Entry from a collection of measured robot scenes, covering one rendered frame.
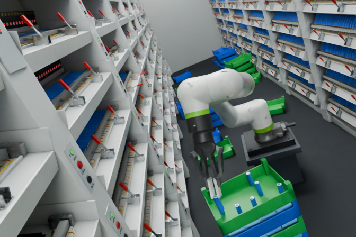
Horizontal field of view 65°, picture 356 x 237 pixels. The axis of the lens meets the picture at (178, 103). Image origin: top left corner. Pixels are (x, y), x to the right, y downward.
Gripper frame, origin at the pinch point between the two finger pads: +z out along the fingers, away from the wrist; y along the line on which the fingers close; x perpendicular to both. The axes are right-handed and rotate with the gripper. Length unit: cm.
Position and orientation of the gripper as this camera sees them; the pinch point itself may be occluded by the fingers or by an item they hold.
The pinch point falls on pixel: (214, 187)
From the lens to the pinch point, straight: 104.3
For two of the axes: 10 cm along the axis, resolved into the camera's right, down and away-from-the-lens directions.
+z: 2.2, 9.7, -0.6
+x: -4.2, 0.4, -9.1
